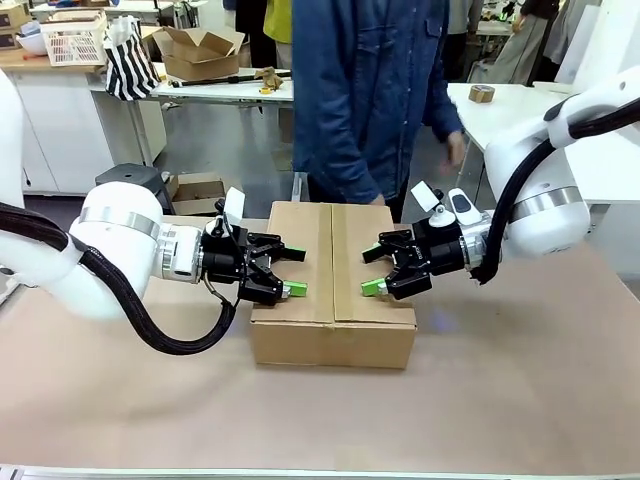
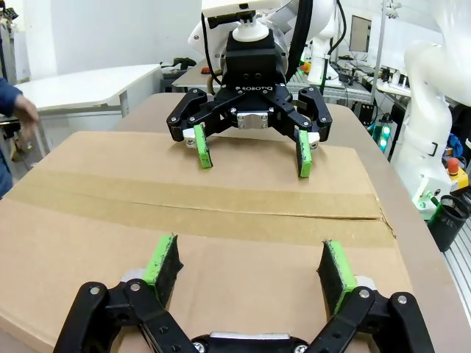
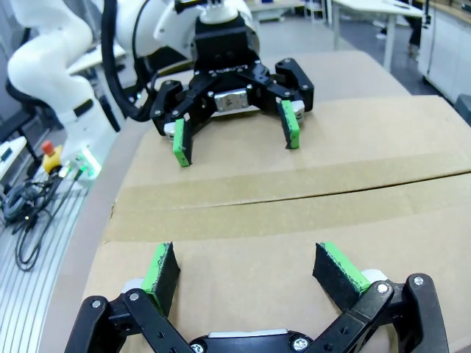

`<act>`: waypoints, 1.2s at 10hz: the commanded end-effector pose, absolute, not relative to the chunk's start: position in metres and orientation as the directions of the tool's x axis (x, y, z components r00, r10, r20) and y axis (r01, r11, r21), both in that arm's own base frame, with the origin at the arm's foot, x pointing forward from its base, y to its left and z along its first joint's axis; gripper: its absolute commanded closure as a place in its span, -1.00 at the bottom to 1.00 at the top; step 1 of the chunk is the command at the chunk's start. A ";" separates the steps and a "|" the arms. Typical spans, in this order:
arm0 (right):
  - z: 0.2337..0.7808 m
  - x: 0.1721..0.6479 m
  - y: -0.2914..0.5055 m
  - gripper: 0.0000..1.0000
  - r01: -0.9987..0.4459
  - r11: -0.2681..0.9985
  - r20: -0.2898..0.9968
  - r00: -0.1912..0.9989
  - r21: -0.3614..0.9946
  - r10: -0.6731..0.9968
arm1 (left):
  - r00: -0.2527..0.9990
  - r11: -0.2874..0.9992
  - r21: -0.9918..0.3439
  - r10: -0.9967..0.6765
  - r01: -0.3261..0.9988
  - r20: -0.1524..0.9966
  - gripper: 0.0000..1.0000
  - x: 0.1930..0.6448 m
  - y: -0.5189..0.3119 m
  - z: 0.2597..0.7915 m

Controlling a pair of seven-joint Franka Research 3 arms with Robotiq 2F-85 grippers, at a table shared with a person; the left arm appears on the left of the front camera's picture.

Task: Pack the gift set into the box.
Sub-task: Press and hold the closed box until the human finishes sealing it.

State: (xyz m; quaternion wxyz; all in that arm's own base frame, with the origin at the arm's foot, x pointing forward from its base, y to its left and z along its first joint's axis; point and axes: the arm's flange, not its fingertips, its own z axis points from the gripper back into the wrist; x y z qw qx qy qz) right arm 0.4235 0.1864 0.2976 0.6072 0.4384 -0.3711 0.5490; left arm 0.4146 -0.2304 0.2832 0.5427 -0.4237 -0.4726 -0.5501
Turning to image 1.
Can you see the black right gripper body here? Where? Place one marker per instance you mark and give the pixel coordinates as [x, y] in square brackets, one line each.
[440, 250]

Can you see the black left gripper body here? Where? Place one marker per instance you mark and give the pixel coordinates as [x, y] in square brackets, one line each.
[225, 260]

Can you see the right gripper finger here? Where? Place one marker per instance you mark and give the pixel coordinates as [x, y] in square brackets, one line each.
[405, 285]
[395, 242]

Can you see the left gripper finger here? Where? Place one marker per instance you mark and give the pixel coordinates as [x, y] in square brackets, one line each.
[272, 247]
[265, 287]

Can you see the large brown cardboard box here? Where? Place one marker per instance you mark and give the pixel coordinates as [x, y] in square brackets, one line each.
[330, 300]

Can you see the person's right forearm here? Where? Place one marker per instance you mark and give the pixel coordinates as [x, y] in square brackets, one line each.
[345, 175]

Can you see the person's left forearm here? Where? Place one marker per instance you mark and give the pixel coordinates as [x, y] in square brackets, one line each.
[445, 115]

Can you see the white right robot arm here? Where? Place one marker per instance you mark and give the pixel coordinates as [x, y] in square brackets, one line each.
[545, 220]

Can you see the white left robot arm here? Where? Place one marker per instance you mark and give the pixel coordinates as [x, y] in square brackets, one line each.
[120, 215]

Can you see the small cardboard box on floor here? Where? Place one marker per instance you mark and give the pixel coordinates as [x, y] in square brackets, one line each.
[200, 192]

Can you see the open cardboard box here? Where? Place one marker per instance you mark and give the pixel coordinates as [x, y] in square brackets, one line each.
[200, 57]

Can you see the cardboard box with label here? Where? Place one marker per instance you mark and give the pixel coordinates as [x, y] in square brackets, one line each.
[12, 17]

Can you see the person's left hand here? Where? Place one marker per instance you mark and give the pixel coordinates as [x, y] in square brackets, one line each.
[456, 150]

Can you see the black round stool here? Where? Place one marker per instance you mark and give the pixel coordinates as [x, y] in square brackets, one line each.
[130, 175]

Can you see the white side table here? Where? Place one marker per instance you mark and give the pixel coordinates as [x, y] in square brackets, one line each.
[500, 115]

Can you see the small yellow tape roll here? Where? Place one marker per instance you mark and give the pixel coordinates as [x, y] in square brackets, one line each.
[265, 90]

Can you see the brown packing tape roll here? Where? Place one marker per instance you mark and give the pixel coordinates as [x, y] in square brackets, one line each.
[481, 94]

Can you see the white table with metal legs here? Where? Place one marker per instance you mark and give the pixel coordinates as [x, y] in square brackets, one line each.
[225, 92]

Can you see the brown paper figure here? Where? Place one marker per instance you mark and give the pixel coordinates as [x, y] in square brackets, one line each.
[270, 76]

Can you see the person in denim jacket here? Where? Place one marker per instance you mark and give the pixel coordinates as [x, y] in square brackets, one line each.
[350, 75]

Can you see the long black rod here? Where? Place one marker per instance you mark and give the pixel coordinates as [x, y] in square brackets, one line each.
[215, 80]

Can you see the wooden top white cabinet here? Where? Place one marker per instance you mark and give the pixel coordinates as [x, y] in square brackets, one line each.
[60, 125]

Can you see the person in grey skirt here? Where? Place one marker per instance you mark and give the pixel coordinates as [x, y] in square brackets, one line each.
[525, 50]

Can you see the black white striped bag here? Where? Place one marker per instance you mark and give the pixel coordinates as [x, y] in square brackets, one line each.
[127, 65]

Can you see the person in yellow vest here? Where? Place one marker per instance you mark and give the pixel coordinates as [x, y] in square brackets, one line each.
[277, 25]

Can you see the white plastic basket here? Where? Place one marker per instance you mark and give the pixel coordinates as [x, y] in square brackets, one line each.
[75, 42]

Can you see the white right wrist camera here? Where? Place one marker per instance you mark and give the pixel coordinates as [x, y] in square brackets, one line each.
[422, 196]

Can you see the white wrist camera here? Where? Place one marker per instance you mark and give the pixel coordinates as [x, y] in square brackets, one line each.
[234, 205]
[422, 196]

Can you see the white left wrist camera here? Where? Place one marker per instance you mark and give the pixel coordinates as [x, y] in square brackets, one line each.
[234, 205]

